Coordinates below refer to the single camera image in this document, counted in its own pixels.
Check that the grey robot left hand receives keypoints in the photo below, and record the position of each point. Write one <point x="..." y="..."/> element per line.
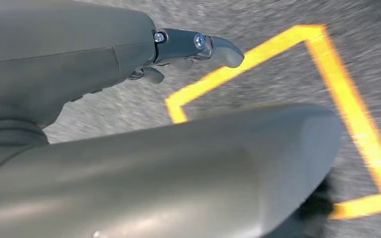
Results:
<point x="62" y="49"/>

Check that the grey robot torso shell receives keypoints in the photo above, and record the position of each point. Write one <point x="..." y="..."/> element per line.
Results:
<point x="177" y="180"/>

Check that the yellow floor tape square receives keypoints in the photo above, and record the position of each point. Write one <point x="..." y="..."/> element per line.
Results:
<point x="341" y="82"/>

